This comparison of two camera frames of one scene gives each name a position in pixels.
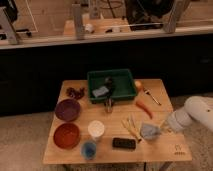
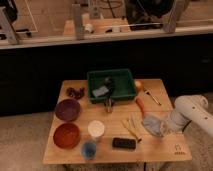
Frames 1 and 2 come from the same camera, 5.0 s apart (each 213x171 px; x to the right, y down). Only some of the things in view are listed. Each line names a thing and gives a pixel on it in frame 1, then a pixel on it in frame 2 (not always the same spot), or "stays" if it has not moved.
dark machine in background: [148, 15] stays
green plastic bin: [122, 80] stays
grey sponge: [100, 90] stays
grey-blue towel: [149, 131] → [152, 125]
